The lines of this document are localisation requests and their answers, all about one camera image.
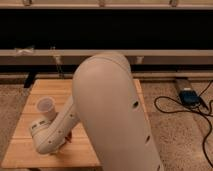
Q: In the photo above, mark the grey metal rail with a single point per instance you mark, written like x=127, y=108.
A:
x=161, y=56

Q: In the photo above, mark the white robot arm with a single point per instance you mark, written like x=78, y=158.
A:
x=105, y=101

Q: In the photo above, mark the blue power box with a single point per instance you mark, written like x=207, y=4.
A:
x=189, y=97

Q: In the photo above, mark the red oval object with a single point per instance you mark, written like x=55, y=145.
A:
x=69, y=137

